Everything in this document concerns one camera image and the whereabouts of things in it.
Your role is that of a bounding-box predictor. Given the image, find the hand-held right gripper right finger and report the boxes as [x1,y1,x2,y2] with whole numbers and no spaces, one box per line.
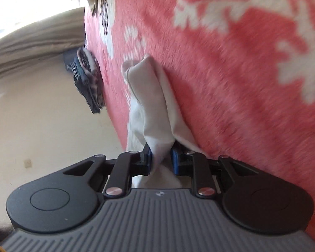
[171,147,259,198]

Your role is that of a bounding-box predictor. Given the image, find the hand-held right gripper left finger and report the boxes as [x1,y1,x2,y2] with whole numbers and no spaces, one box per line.
[63,143,153,197]

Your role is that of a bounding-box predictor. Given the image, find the white button shirt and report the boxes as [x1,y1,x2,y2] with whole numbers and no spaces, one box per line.
[121,54,208,189]

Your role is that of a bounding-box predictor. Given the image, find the red floral blanket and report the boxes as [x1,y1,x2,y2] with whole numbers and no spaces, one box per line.
[83,0,315,242]

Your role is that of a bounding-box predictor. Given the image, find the folded blue jeans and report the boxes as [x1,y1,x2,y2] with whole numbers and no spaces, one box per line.
[67,56,100,114]

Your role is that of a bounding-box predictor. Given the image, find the stack of folded jeans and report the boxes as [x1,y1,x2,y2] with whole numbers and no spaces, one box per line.
[77,47,105,108]

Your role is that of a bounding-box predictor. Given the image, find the blue water jug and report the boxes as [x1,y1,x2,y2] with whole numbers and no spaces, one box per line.
[63,51,79,71]

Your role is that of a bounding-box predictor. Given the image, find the beige curtain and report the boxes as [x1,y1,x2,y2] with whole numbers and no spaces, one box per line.
[0,7,86,80]

